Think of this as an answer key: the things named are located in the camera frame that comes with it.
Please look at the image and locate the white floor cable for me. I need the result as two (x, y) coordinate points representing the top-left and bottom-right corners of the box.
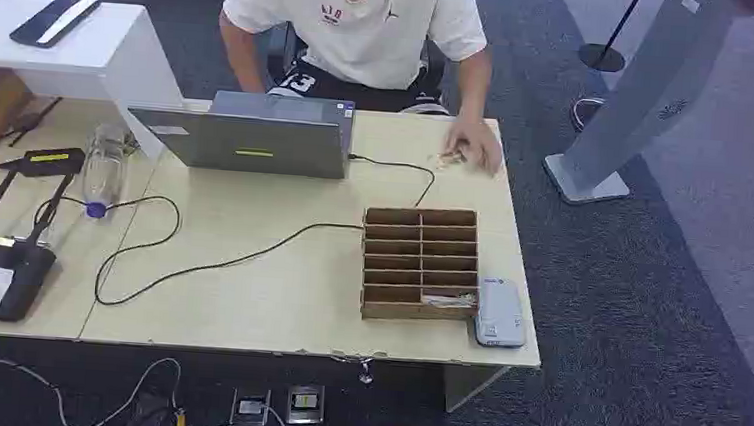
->
(0, 345), (311, 426)

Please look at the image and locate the white side table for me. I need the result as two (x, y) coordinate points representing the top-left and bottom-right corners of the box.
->
(0, 0), (192, 163)

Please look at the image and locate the card in wooden box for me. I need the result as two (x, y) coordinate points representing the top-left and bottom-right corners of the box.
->
(421, 291), (478, 311)

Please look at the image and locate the black power adapter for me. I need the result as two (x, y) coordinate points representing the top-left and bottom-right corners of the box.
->
(16, 143), (87, 183)

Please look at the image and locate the small card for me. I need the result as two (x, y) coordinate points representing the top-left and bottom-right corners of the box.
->
(431, 149), (468, 172)

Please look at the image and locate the wooden card box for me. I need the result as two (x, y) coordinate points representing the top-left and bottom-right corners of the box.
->
(355, 202), (487, 328)

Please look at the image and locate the black smartphone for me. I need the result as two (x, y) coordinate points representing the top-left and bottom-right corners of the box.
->
(8, 0), (102, 53)

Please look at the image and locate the silver floor socket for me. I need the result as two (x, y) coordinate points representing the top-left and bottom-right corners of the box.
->
(230, 386), (272, 426)
(285, 382), (327, 426)

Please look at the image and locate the black laptop cable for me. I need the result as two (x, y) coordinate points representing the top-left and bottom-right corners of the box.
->
(28, 131), (438, 329)

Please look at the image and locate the person's left hand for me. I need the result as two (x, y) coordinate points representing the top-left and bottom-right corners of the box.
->
(444, 115), (509, 177)

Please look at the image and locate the clear plastic water bottle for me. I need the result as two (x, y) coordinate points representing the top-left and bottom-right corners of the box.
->
(79, 120), (130, 222)

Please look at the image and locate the grey laptop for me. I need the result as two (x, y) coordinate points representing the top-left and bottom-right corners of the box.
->
(124, 83), (358, 182)

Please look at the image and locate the coiled white cable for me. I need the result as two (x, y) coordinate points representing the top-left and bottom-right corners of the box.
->
(567, 94), (607, 135)

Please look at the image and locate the black stanchion post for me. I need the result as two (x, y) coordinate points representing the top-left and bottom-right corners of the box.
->
(575, 0), (646, 76)

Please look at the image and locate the grey kiosk stand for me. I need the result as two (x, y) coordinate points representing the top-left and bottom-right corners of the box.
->
(540, 0), (743, 216)

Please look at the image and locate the person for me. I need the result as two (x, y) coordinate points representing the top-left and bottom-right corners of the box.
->
(209, 0), (517, 177)

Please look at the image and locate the pale grey card reader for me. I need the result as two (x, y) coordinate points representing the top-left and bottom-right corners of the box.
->
(471, 276), (533, 351)

